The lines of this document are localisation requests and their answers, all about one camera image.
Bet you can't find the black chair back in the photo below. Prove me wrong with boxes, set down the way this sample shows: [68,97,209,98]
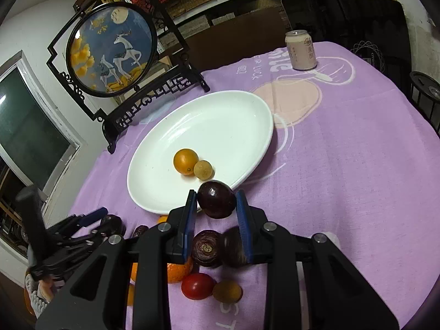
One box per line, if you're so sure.
[281,0,413,86]

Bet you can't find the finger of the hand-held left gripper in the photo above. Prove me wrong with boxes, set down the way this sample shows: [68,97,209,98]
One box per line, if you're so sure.
[51,229,112,258]
[46,207,108,239]

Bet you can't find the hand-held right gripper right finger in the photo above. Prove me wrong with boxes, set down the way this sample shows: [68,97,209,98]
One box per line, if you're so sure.
[235,189,401,330]

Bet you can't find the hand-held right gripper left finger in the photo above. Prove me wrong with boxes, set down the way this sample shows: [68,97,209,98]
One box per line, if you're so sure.
[34,190,198,330]

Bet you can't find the wooden slat chair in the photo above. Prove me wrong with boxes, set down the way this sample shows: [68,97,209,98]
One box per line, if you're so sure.
[409,71,440,134]

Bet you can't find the purple printed blanket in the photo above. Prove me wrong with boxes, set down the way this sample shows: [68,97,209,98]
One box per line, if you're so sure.
[67,41,440,330]

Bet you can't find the round deer screen black frame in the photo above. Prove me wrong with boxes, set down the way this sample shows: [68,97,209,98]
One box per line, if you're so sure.
[46,3,211,154]

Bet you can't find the pale beverage can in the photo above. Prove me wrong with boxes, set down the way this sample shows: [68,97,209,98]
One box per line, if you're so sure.
[285,30,317,70]

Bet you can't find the white oval plate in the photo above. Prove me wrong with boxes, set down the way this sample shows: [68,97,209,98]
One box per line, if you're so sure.
[126,90,274,215]

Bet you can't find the brown wooden panel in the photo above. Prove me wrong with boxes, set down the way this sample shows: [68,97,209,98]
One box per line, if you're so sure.
[182,7,289,73]

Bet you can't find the white framed window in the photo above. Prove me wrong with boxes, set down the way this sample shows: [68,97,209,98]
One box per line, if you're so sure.
[0,51,85,193]

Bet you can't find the red tomato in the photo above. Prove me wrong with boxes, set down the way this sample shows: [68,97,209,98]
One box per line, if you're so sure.
[181,273,211,300]

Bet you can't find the tan longan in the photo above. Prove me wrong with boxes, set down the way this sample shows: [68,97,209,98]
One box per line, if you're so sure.
[212,280,243,302]
[193,160,214,181]

